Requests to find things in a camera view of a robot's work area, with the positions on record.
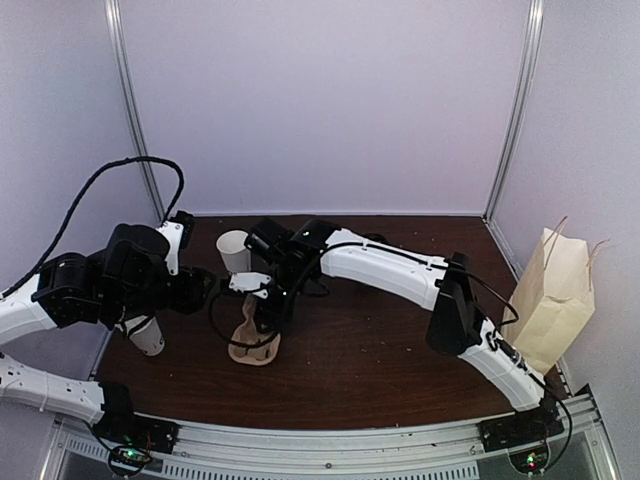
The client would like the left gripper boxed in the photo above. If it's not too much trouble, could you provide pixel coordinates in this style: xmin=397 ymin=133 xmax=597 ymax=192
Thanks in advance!
xmin=106 ymin=262 xmax=216 ymax=324

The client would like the cardboard cup carrier tray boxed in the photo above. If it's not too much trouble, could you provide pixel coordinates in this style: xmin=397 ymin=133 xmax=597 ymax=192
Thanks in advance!
xmin=228 ymin=295 xmax=281 ymax=367

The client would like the brown paper bag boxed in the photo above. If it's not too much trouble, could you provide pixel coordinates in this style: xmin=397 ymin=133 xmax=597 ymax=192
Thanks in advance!
xmin=503 ymin=216 xmax=608 ymax=375

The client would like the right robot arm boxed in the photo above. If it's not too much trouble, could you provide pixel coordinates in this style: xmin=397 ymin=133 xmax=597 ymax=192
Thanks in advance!
xmin=230 ymin=218 xmax=562 ymax=442

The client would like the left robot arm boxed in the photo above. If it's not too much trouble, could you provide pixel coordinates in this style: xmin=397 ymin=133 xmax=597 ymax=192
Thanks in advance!
xmin=1 ymin=222 xmax=216 ymax=444

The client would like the white cup holding straws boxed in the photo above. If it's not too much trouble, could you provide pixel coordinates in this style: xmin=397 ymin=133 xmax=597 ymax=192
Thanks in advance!
xmin=124 ymin=315 xmax=165 ymax=357

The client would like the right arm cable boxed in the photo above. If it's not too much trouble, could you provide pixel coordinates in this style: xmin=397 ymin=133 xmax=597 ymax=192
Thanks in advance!
xmin=207 ymin=289 xmax=271 ymax=349

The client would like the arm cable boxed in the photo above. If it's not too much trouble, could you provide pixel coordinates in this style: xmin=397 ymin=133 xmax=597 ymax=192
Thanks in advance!
xmin=0 ymin=156 xmax=185 ymax=301
xmin=207 ymin=289 xmax=271 ymax=349

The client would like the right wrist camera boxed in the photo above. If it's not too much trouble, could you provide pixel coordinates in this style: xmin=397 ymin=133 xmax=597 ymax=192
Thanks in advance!
xmin=229 ymin=272 xmax=271 ymax=299

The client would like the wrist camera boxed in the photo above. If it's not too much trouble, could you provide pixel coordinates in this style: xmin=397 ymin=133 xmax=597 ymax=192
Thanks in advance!
xmin=229 ymin=272 xmax=271 ymax=299
xmin=157 ymin=210 xmax=195 ymax=276

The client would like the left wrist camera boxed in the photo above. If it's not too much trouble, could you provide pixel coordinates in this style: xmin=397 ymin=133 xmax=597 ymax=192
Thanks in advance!
xmin=157 ymin=210 xmax=195 ymax=276

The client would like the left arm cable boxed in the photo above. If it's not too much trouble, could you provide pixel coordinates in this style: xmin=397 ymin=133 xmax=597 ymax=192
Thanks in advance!
xmin=0 ymin=156 xmax=185 ymax=301

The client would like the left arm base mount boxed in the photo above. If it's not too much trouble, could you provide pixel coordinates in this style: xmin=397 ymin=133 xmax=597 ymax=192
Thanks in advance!
xmin=87 ymin=414 xmax=179 ymax=478

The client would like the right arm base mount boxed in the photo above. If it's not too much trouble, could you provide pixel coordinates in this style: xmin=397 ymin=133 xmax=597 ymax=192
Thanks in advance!
xmin=478 ymin=409 xmax=565 ymax=476

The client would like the left aluminium frame post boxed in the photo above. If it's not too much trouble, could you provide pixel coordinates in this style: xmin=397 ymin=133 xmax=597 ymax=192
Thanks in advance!
xmin=104 ymin=0 xmax=165 ymax=220

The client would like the aluminium frame post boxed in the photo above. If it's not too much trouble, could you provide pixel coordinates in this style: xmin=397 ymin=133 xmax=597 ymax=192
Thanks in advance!
xmin=104 ymin=0 xmax=165 ymax=220
xmin=483 ymin=0 xmax=545 ymax=223

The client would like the right aluminium frame post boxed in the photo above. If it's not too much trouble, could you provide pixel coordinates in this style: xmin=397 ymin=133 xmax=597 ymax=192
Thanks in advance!
xmin=483 ymin=0 xmax=545 ymax=223

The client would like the aluminium front rail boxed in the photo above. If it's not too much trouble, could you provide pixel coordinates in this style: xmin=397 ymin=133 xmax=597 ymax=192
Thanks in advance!
xmin=36 ymin=402 xmax=622 ymax=479

